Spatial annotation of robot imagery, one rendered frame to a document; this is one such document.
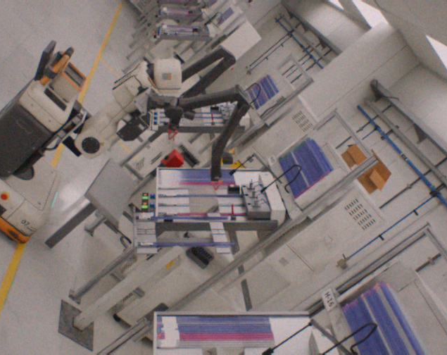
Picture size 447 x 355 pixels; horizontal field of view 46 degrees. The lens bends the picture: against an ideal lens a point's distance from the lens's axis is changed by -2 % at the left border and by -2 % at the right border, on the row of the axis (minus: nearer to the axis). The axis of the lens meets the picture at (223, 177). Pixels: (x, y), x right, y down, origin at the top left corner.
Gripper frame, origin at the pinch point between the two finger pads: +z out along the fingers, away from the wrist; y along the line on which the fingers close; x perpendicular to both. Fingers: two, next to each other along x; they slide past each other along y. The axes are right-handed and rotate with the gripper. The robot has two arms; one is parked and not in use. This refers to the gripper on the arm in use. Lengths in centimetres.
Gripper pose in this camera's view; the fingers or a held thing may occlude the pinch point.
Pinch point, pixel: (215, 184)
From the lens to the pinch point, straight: 321.6
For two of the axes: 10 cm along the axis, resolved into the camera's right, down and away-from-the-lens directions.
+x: -10.0, 0.1, -0.9
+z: -0.3, 8.8, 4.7
